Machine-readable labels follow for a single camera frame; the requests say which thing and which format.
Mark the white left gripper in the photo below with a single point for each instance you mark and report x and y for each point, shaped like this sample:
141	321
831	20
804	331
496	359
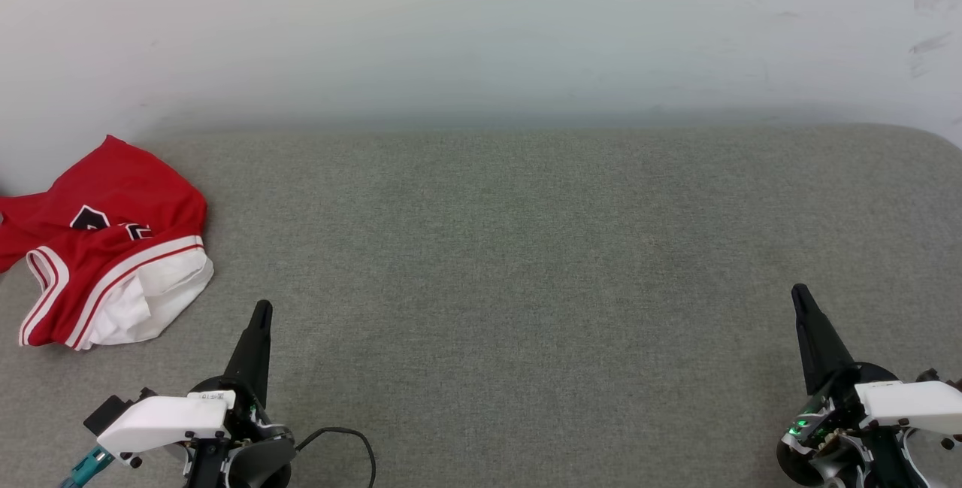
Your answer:
161	420

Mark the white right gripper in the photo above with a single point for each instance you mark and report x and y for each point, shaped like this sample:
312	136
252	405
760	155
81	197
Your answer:
909	405

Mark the red basketball jersey white trim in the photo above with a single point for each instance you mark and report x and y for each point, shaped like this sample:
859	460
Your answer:
113	262

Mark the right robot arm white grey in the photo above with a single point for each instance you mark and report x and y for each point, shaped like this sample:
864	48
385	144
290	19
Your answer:
849	465

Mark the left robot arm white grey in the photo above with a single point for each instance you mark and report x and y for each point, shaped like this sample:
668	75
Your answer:
255	465

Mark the grey fabric sofa cushion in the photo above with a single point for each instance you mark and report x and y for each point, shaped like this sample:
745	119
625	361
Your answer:
526	285

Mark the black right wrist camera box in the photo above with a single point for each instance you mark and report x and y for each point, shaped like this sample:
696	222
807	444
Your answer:
939	379

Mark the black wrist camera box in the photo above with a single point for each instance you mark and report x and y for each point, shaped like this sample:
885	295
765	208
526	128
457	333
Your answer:
109	413
939	379

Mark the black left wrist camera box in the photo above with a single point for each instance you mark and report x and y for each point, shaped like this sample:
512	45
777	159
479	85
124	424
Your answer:
109	413

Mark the teal left camera connector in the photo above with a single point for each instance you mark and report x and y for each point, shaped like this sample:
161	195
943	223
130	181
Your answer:
86	465

